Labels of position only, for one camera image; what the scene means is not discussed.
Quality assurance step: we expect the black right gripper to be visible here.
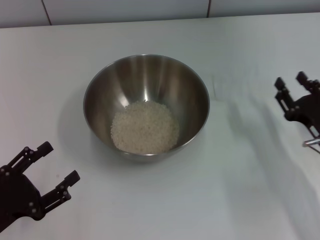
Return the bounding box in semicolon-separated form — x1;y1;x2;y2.
274;71;320;137

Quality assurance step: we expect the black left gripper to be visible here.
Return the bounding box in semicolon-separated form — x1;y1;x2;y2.
0;141;81;225

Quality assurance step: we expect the stainless steel mixing bowl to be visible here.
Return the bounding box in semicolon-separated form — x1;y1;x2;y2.
83;53;211;165

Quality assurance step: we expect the right gripper cable with plug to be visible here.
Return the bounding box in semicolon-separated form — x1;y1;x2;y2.
303;136;320;156

